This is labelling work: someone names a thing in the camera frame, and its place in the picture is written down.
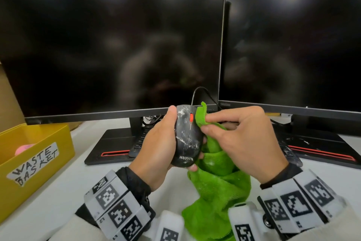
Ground person's right forearm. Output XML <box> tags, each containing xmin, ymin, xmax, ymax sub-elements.
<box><xmin>259</xmin><ymin>162</ymin><xmax>361</xmax><ymax>241</ymax></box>

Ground person's left hand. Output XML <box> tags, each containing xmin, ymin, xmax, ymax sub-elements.
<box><xmin>129</xmin><ymin>105</ymin><xmax>205</xmax><ymax>192</ymax></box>

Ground black monitor stand red stripe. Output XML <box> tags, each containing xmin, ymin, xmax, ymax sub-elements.
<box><xmin>84</xmin><ymin>116</ymin><xmax>167</xmax><ymax>166</ymax></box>
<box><xmin>270</xmin><ymin>114</ymin><xmax>361</xmax><ymax>170</ymax></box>

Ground black computer monitor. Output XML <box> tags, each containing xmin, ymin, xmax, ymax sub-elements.
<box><xmin>0</xmin><ymin>0</ymin><xmax>225</xmax><ymax>126</ymax></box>
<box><xmin>218</xmin><ymin>0</ymin><xmax>361</xmax><ymax>122</ymax></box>

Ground white handwritten label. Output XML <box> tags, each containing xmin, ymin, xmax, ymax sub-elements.
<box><xmin>6</xmin><ymin>142</ymin><xmax>60</xmax><ymax>187</ymax></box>

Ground black computer mouse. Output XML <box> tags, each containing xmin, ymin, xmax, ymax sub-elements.
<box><xmin>170</xmin><ymin>105</ymin><xmax>205</xmax><ymax>168</ymax></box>

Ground black mouse cable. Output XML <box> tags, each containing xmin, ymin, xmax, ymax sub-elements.
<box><xmin>191</xmin><ymin>86</ymin><xmax>220</xmax><ymax>108</ymax></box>

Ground black cables bundle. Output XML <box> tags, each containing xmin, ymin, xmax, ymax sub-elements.
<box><xmin>142</xmin><ymin>115</ymin><xmax>165</xmax><ymax>126</ymax></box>

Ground black keyboard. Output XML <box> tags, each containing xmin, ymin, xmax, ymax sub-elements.
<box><xmin>128</xmin><ymin>121</ymin><xmax>304</xmax><ymax>168</ymax></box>

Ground person's right hand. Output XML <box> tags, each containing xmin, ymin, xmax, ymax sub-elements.
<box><xmin>201</xmin><ymin>106</ymin><xmax>289</xmax><ymax>185</ymax></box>

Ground white marker wristband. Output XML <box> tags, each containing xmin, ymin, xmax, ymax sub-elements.
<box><xmin>257</xmin><ymin>169</ymin><xmax>348</xmax><ymax>234</ymax></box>
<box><xmin>84</xmin><ymin>170</ymin><xmax>156</xmax><ymax>241</ymax></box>

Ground green microfibre cloth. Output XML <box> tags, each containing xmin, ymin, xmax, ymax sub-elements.
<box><xmin>182</xmin><ymin>102</ymin><xmax>252</xmax><ymax>241</ymax></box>

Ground yellow waste box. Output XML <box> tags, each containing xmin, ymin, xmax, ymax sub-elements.
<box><xmin>0</xmin><ymin>123</ymin><xmax>76</xmax><ymax>216</ymax></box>

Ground white marker block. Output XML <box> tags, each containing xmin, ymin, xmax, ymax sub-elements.
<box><xmin>153</xmin><ymin>210</ymin><xmax>185</xmax><ymax>241</ymax></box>
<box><xmin>227</xmin><ymin>201</ymin><xmax>269</xmax><ymax>241</ymax></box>

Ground brown cardboard box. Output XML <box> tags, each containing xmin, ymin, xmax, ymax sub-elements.
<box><xmin>0</xmin><ymin>63</ymin><xmax>26</xmax><ymax>135</ymax></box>

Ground person's left forearm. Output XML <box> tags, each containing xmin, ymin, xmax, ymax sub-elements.
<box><xmin>65</xmin><ymin>166</ymin><xmax>156</xmax><ymax>241</ymax></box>

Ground pink round object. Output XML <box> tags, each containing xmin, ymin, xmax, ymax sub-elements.
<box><xmin>15</xmin><ymin>143</ymin><xmax>36</xmax><ymax>157</ymax></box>

